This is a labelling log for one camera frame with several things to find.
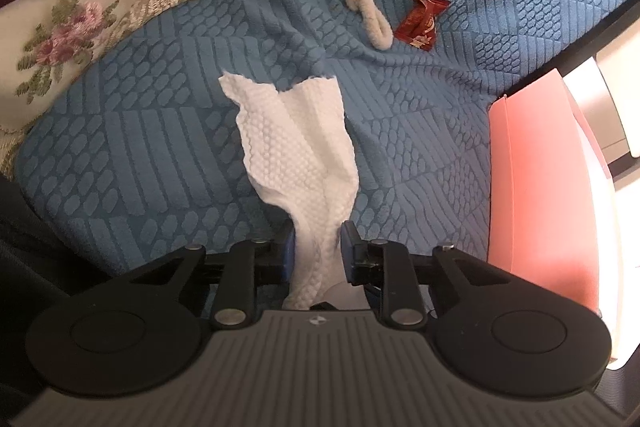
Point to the pink cardboard box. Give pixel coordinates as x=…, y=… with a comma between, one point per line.
x=540, y=182

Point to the white fluffy loop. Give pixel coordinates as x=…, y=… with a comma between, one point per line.
x=370, y=14

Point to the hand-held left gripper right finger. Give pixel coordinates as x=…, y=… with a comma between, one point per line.
x=347, y=257

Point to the dark red candy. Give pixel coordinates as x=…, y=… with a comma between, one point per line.
x=420, y=24

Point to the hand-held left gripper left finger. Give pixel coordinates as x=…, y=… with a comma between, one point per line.
x=287, y=257

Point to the blue textured sofa cover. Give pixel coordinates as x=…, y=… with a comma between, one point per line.
x=450, y=107

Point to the white paper towel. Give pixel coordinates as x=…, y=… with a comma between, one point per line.
x=300, y=157

